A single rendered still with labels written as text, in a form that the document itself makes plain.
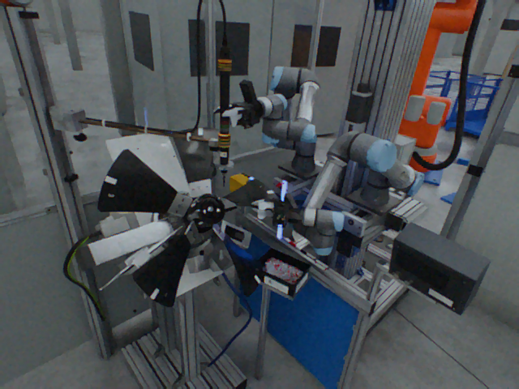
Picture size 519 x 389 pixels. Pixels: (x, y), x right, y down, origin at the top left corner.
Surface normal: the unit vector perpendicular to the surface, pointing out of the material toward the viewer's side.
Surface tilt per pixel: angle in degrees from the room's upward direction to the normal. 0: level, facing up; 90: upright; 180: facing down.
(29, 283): 90
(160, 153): 50
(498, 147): 90
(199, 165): 46
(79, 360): 1
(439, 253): 15
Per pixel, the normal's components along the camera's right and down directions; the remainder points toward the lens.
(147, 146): 0.57, -0.25
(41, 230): 0.68, 0.40
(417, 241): -0.11, -0.76
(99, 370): 0.07, -0.87
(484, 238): -0.72, 0.29
